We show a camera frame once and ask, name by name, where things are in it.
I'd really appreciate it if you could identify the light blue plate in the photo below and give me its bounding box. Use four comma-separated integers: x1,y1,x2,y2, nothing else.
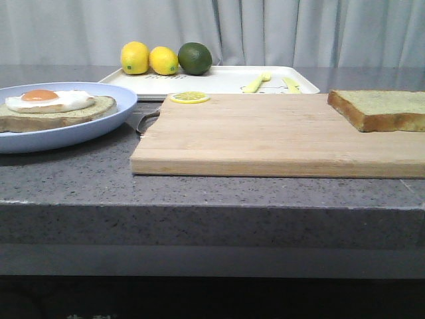
1,82,137,154

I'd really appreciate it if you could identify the left yellow lemon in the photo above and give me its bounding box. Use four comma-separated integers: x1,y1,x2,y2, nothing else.
120,41,150,75

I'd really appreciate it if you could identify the white rectangular tray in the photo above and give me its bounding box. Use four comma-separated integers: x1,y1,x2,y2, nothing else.
100,66,319,101

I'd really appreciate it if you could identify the yellow lemon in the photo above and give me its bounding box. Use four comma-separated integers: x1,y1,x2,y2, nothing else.
120,41,150,75
149,47,179,76

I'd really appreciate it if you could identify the lemon slice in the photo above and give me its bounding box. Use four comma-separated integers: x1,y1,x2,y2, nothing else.
169,91,210,104

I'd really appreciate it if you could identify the bread slice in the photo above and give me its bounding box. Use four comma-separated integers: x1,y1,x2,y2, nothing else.
1,96,118,133
327,90,424,132

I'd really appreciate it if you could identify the yellow plastic knife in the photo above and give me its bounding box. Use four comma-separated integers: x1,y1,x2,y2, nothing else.
282,77,301,94

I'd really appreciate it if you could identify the fried egg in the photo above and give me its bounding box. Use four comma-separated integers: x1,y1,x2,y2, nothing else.
5,89,95,114

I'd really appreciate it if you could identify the metal cutting board handle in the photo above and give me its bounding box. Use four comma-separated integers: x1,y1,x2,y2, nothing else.
135,110,160,139

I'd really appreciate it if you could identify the green lime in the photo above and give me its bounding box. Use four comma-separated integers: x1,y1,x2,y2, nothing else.
178,43,213,76

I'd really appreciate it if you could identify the wooden cutting board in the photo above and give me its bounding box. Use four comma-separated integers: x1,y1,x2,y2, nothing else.
130,94,424,178

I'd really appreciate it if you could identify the right yellow lemon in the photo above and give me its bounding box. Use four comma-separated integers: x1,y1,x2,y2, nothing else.
149,47,179,76

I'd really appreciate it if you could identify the yellow plastic fork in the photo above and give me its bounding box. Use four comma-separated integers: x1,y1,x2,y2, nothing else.
242,72,271,93

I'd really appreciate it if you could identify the grey curtain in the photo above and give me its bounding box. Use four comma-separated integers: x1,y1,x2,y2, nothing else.
1,1,424,68

